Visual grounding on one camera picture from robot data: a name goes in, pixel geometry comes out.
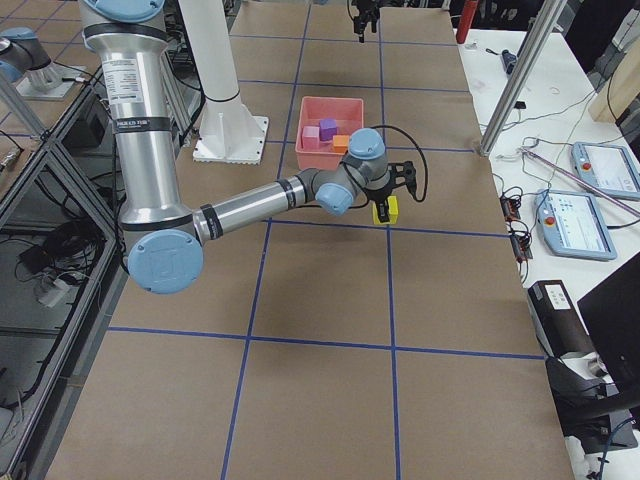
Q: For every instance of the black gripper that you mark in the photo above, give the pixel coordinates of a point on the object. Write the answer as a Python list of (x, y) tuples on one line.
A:
[(379, 192), (363, 16)]

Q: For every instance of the yellow block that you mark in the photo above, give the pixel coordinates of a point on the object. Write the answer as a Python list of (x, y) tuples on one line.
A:
[(394, 211)]

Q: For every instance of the orange block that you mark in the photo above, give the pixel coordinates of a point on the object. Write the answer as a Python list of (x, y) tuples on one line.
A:
[(340, 143)]

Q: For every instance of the purple block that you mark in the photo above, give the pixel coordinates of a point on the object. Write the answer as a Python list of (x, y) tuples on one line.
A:
[(327, 129)]

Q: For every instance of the pink block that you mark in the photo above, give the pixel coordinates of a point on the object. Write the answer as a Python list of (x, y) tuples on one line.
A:
[(310, 138)]

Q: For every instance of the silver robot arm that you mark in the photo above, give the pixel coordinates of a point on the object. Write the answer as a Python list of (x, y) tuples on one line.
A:
[(164, 238), (23, 55)]

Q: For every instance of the pink plastic bin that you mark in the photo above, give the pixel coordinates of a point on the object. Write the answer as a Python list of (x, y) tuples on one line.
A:
[(349, 115)]

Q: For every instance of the red cylinder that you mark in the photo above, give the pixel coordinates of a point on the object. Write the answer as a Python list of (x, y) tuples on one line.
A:
[(465, 21)]

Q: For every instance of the lower teach pendant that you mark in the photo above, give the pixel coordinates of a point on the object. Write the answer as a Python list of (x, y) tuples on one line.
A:
[(572, 225)]

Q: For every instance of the teach pendant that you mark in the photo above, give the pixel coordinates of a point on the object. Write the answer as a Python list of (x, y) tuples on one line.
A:
[(572, 225), (610, 168)]

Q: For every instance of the black box with label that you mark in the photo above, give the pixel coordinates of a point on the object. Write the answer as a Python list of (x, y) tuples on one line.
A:
[(556, 320)]

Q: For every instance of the upper teach pendant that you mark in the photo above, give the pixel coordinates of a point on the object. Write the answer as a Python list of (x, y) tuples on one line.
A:
[(610, 168)]

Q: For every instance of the metal rod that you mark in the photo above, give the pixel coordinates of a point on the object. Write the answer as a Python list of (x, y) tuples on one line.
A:
[(580, 182)]

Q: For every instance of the black monitor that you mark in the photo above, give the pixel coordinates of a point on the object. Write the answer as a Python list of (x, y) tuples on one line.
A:
[(610, 312)]

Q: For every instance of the white camera post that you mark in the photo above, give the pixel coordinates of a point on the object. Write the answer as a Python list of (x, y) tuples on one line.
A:
[(228, 132)]

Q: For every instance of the aluminium frame post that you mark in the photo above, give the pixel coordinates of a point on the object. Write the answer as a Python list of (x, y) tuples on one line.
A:
[(531, 48)]

